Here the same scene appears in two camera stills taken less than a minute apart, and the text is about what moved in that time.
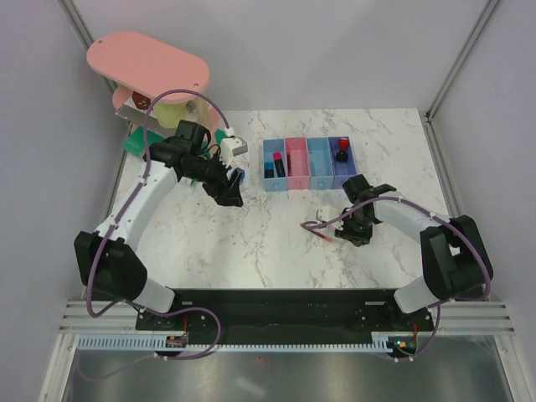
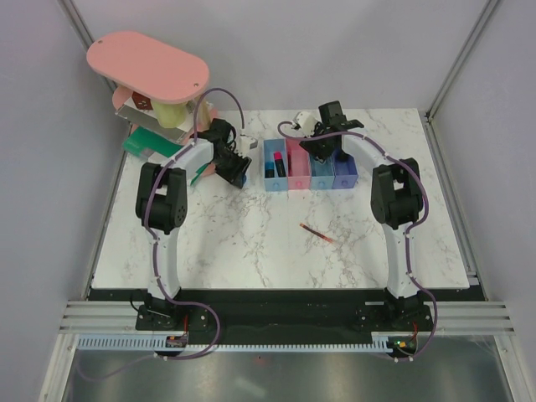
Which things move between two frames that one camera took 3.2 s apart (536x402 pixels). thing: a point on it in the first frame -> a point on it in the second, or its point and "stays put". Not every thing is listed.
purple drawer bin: (342, 170) stays put
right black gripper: (356, 239) -> (315, 151)
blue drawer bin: (321, 167) stays put
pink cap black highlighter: (277, 158) stays put
